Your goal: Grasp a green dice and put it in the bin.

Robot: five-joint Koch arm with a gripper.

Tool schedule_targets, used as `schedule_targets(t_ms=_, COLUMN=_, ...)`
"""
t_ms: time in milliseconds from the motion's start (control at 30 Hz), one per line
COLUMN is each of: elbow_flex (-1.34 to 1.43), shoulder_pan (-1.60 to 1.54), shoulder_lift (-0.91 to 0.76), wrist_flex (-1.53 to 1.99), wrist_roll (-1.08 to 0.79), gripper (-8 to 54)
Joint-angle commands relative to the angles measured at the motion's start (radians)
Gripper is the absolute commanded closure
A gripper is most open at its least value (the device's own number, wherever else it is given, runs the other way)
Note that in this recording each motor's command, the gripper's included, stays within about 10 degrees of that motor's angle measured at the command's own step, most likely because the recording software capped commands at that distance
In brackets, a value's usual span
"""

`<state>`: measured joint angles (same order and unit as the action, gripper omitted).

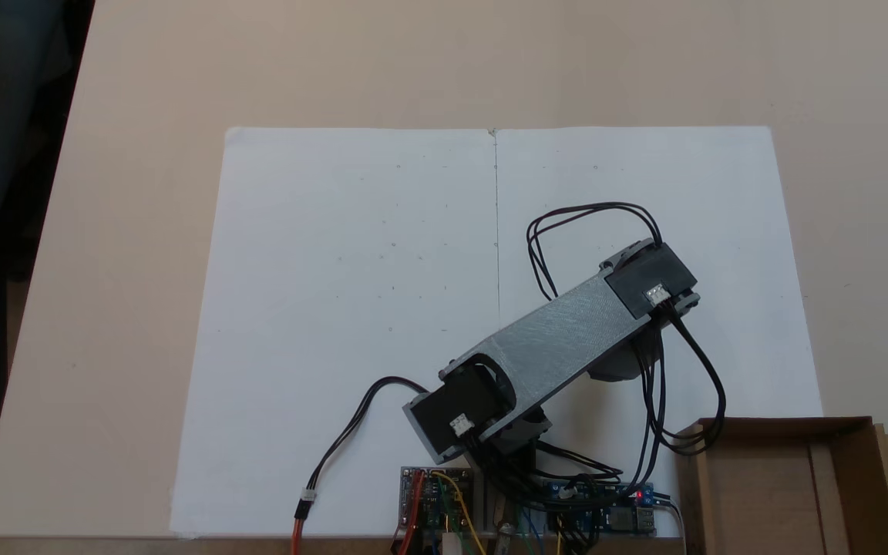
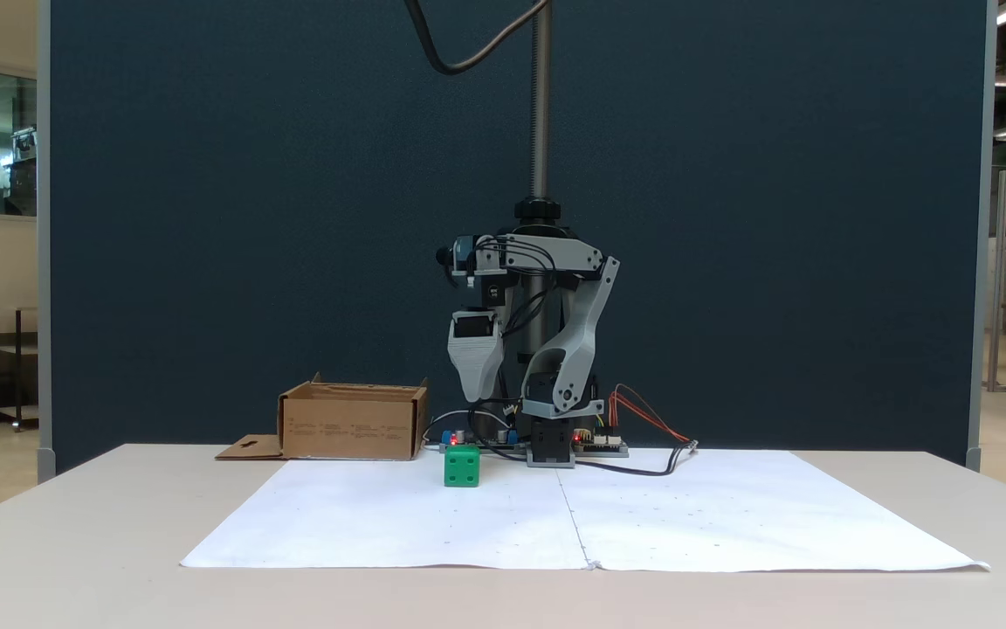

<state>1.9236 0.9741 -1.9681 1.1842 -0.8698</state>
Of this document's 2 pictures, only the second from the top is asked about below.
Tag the light grey fixed gripper finger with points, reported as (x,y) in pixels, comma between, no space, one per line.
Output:
(477,371)

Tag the green die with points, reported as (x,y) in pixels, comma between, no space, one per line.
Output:
(462,467)

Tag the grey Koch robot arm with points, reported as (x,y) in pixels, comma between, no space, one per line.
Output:
(577,349)

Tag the circuit board with blue terminals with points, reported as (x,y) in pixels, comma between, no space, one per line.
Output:
(485,444)

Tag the brown cardboard box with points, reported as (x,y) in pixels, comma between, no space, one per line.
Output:
(350,428)

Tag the small grey-edged circuit board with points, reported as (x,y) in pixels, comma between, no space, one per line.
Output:
(603,448)

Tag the white paper sheet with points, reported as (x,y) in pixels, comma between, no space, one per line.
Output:
(398,515)
(747,515)

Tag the dark blue partition panel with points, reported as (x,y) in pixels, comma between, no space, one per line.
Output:
(293,218)

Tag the threaded metal stand pole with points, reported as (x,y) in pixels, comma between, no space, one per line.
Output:
(540,105)

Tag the black metal cart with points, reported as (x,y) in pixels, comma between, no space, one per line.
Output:
(16,367)

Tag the framed wall window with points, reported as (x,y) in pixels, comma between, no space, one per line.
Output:
(10,144)

